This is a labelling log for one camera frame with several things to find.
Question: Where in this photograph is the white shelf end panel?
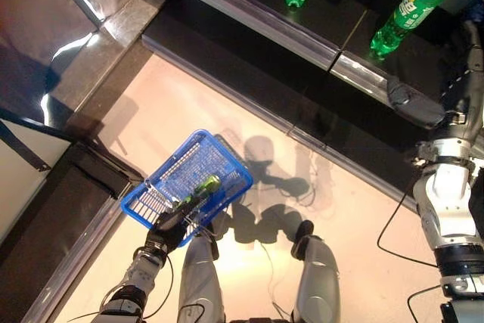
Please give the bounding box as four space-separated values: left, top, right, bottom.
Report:
0 118 73 243

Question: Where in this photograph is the silver right robot leg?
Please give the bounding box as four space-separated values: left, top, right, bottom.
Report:
293 235 341 323

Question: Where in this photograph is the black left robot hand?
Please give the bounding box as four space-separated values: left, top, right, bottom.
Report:
145 194 201 255

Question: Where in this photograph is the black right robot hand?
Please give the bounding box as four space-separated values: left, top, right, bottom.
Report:
385 74 448 130

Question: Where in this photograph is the black left robot foot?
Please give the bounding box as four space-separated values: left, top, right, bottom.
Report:
203 224 221 262

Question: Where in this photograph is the blue plastic shopping basket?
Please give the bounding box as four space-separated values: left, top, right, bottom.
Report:
119 128 253 249

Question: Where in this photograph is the dark brown plinth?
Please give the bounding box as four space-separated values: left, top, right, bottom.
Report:
47 0 179 120

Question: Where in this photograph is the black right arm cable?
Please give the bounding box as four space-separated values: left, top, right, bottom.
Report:
377 185 438 268

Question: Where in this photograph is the black right robot foot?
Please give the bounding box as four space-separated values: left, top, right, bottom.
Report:
290 219 315 262

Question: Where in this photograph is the black robot foot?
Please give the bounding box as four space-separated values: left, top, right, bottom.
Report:
203 224 221 262
290 219 315 262

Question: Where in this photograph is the black metal frame bar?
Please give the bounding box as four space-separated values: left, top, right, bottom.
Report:
0 120 53 172

